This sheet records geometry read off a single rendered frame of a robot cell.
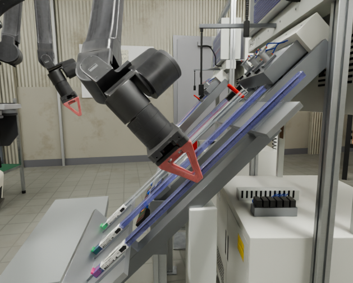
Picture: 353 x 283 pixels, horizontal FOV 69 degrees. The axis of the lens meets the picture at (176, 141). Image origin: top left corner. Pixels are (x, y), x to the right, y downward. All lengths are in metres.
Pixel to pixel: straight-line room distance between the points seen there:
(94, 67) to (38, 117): 4.34
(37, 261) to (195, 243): 0.48
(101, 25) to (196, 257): 0.50
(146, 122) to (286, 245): 0.68
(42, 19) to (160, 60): 0.86
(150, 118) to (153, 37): 4.32
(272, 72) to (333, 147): 0.28
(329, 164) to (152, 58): 0.61
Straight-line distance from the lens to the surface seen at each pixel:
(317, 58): 0.87
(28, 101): 4.80
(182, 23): 4.85
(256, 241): 0.91
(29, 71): 4.82
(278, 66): 0.86
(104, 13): 0.56
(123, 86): 0.40
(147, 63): 0.43
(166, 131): 0.41
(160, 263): 0.88
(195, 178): 0.45
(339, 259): 1.04
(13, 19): 1.25
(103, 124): 4.58
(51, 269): 0.85
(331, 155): 0.86
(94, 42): 0.49
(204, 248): 0.61
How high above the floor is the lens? 1.04
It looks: 9 degrees down
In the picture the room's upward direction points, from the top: straight up
